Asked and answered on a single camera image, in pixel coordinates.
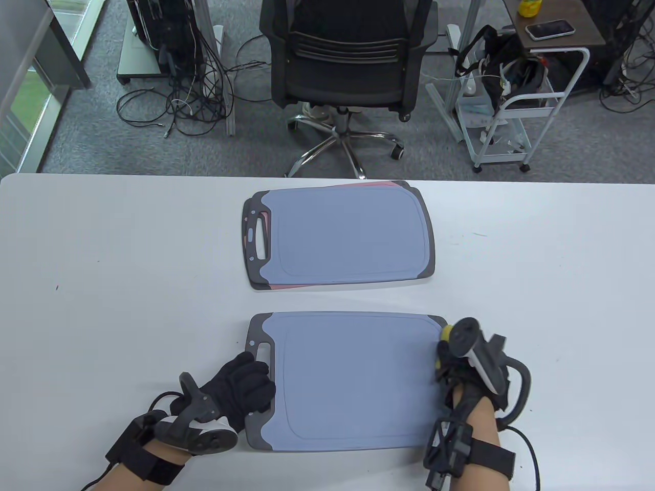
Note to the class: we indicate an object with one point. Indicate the person's left hand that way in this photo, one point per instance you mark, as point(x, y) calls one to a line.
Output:
point(245, 383)

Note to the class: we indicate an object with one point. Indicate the person's right hand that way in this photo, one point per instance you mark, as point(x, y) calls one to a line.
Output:
point(460, 373)

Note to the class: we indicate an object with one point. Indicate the yellow sponge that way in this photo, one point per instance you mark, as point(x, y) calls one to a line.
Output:
point(445, 332)

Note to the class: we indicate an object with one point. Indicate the pink cutting board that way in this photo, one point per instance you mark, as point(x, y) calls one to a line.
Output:
point(286, 287)

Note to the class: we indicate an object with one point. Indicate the blue cutting board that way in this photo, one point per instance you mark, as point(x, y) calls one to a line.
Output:
point(353, 230)
point(353, 383)

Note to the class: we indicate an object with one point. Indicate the person's right forearm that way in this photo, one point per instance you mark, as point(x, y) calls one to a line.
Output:
point(478, 409)

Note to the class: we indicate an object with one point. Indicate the grey right hand controller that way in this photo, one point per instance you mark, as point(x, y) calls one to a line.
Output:
point(463, 337)

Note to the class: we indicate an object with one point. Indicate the grey hand controller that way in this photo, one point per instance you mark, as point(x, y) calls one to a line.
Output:
point(463, 337)
point(204, 440)

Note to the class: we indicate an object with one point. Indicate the grey left hand controller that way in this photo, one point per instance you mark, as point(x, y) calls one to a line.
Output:
point(204, 440)

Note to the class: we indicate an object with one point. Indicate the silver metal desk leg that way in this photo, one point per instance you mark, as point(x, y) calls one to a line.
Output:
point(445, 110)

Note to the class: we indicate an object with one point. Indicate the blue packet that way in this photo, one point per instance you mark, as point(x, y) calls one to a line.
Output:
point(476, 107)

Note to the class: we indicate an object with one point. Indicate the black bag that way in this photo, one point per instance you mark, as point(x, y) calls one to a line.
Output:
point(504, 51)

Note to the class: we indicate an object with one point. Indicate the black office chair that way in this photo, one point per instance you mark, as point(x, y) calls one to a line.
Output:
point(348, 66)

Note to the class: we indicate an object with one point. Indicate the white cart with brown top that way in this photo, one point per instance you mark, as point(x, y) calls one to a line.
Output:
point(568, 41)

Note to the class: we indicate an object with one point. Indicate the glass window panel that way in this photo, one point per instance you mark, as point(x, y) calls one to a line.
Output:
point(30, 102)

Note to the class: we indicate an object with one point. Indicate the white smartphone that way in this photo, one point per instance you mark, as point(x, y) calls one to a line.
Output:
point(550, 29)

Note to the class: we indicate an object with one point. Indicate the black computer tower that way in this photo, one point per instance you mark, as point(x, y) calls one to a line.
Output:
point(169, 30)

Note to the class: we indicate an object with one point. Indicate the white desk leg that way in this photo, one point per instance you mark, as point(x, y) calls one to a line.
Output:
point(203, 15)

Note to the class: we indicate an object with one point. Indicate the yellow bottle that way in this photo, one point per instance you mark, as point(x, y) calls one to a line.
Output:
point(529, 7)

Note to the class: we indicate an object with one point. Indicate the grey metal base plate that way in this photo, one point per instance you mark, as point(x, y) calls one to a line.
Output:
point(135, 59)

